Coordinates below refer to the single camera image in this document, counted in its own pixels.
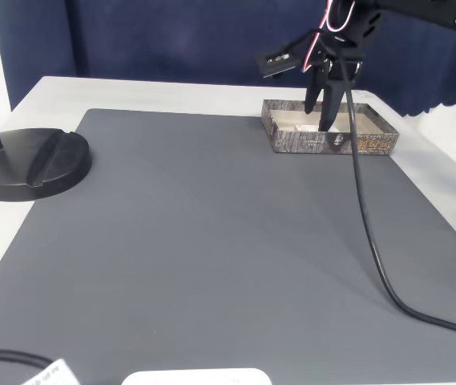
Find patterned open cardboard box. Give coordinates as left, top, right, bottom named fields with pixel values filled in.
left=260, top=99, right=402, bottom=156

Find dark blue curtain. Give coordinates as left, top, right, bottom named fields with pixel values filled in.
left=0, top=0, right=456, bottom=118

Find grey rubber table mat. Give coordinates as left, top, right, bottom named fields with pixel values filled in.
left=0, top=107, right=456, bottom=385

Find white flat device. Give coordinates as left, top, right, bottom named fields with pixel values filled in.
left=120, top=367, right=273, bottom=385

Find black round stand base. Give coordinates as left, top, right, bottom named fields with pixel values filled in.
left=0, top=127, right=94, bottom=203

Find red white servo wires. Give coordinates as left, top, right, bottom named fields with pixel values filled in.
left=301, top=0, right=359, bottom=74

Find black gripper camera mount plate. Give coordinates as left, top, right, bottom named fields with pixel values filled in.
left=252, top=47, right=300, bottom=79

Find thick black camera cable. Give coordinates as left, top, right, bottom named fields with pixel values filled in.
left=333, top=38, right=456, bottom=338

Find white printed cable tag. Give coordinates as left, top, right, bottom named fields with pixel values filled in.
left=18, top=357, right=81, bottom=385

